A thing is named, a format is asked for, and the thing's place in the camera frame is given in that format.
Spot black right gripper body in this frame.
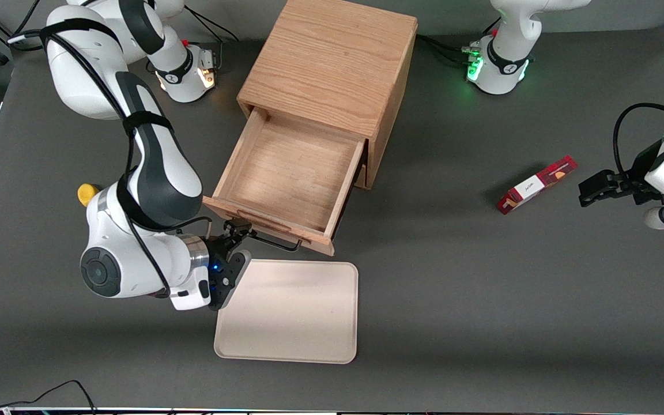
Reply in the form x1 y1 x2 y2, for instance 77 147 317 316
202 231 238 312

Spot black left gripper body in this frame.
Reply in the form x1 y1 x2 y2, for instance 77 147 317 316
619 141 664 206

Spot black metal drawer handle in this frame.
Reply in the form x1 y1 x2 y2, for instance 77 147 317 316
248 229 303 253

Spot wooden drawer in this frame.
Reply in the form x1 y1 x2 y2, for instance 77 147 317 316
202 106 367 256

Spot wooden drawer cabinet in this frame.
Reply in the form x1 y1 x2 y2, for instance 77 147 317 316
237 0 418 190

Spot red and white snack box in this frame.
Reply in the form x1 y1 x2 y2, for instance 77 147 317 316
496 154 578 216

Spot beige plastic tray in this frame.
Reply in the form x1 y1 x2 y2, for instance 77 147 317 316
213 258 360 365

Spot yellow lemon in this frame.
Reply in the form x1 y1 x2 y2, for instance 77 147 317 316
77 183 102 208

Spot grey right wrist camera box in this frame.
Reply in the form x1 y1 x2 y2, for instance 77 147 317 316
216 249 252 312

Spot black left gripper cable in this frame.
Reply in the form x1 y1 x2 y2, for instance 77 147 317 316
613 102 664 175

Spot thin black table cable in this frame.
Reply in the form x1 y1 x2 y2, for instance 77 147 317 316
0 380 98 415

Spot black right arm base cable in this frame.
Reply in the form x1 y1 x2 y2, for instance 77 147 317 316
184 6 241 71

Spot black arm base cable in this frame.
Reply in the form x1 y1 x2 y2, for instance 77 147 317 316
184 6 241 71
416 33 476 67

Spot black left arm base cable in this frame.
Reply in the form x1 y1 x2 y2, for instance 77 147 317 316
416 33 476 67

